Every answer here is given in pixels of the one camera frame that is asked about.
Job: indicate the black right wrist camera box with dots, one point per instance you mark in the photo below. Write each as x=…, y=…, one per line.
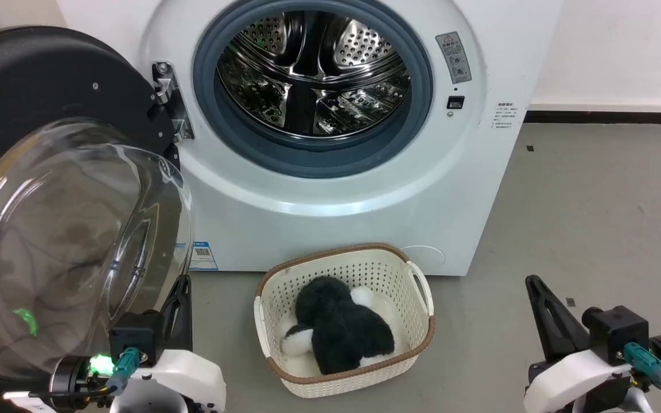
x=617, y=330

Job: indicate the grey warning sticker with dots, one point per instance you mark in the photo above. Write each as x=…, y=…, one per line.
x=454, y=57

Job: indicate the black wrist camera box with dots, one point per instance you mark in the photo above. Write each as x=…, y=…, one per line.
x=135, y=335
x=617, y=330

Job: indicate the round white filter cover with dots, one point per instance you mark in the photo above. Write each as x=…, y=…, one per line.
x=429, y=258

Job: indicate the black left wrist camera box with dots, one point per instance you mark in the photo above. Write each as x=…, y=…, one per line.
x=135, y=335

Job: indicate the small printed text label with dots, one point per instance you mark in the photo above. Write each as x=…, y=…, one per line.
x=504, y=116

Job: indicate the blue and white energy label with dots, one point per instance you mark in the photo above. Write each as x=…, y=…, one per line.
x=203, y=256

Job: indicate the black round glass washer door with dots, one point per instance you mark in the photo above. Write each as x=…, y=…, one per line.
x=38, y=86

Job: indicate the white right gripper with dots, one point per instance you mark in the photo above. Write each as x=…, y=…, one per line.
x=571, y=381

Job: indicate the black wall baseboard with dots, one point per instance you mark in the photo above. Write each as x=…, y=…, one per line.
x=611, y=117

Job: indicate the white front-load washing machine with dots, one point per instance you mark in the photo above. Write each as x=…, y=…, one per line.
x=336, y=229

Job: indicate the white plastic laundry basket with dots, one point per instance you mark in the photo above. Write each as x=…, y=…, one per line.
x=342, y=269

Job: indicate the black and white plush toy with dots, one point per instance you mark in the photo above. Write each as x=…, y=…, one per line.
x=336, y=327

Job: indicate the black door latch slot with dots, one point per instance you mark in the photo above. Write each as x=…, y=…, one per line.
x=455, y=102

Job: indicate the stainless steel washer drum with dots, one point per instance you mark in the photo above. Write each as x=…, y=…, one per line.
x=307, y=63

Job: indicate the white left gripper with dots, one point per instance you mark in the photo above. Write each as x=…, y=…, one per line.
x=184, y=381

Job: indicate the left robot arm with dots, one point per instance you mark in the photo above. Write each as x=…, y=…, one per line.
x=69, y=376

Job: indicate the metal door hinge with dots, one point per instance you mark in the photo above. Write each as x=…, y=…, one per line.
x=170, y=97

